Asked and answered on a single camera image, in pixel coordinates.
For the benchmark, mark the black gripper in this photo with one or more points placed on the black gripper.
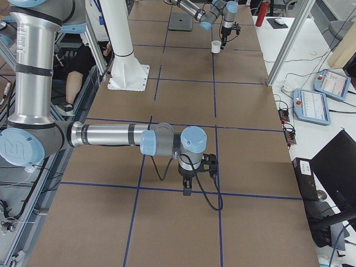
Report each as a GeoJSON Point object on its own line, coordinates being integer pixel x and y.
{"type": "Point", "coordinates": [186, 173]}
{"type": "Point", "coordinates": [225, 32]}

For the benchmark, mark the white cup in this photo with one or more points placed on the white cup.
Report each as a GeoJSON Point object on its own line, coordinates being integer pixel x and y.
{"type": "Point", "coordinates": [215, 46]}

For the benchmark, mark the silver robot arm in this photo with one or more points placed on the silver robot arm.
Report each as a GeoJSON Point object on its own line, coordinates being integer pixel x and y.
{"type": "Point", "coordinates": [32, 134]}
{"type": "Point", "coordinates": [227, 10]}

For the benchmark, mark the grey closed laptop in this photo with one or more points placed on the grey closed laptop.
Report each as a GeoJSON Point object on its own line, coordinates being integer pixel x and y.
{"type": "Point", "coordinates": [180, 22]}

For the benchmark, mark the red bottle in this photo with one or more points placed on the red bottle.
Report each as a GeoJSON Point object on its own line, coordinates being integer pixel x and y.
{"type": "Point", "coordinates": [262, 13]}

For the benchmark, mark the white computer mouse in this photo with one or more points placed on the white computer mouse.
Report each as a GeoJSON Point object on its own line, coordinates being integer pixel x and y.
{"type": "Point", "coordinates": [279, 21]}

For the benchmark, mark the orange black adapter upper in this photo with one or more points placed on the orange black adapter upper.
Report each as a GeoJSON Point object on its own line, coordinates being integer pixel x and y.
{"type": "Point", "coordinates": [283, 115]}

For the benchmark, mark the orange black adapter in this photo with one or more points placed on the orange black adapter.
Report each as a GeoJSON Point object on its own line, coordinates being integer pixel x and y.
{"type": "Point", "coordinates": [289, 134]}
{"type": "Point", "coordinates": [283, 115]}

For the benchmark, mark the near blue teach pendant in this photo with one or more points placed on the near blue teach pendant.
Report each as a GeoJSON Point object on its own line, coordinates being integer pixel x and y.
{"type": "Point", "coordinates": [311, 106]}

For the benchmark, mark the blue teach pendant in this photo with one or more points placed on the blue teach pendant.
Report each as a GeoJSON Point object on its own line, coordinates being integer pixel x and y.
{"type": "Point", "coordinates": [333, 84]}
{"type": "Point", "coordinates": [311, 106]}

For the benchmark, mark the orange black adapter lower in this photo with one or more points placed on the orange black adapter lower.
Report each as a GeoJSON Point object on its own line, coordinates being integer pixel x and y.
{"type": "Point", "coordinates": [289, 134]}

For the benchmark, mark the far blue teach pendant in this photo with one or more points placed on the far blue teach pendant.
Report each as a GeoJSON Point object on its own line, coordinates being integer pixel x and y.
{"type": "Point", "coordinates": [333, 84]}

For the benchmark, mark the black desktop box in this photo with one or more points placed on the black desktop box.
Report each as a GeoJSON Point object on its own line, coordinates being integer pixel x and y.
{"type": "Point", "coordinates": [324, 223]}

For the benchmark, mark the black computer monitor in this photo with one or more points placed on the black computer monitor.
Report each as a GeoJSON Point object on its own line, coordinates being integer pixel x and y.
{"type": "Point", "coordinates": [334, 166]}

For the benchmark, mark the seated person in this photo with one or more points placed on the seated person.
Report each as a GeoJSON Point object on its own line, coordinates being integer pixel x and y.
{"type": "Point", "coordinates": [84, 59]}

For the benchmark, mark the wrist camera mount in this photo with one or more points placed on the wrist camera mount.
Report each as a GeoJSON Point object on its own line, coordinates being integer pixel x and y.
{"type": "Point", "coordinates": [237, 28]}
{"type": "Point", "coordinates": [209, 164]}

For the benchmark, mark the aluminium frame post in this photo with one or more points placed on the aluminium frame post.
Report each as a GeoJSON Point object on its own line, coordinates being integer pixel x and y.
{"type": "Point", "coordinates": [295, 28]}

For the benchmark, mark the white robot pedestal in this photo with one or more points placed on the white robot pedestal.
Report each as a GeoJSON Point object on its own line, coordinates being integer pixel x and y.
{"type": "Point", "coordinates": [126, 73]}

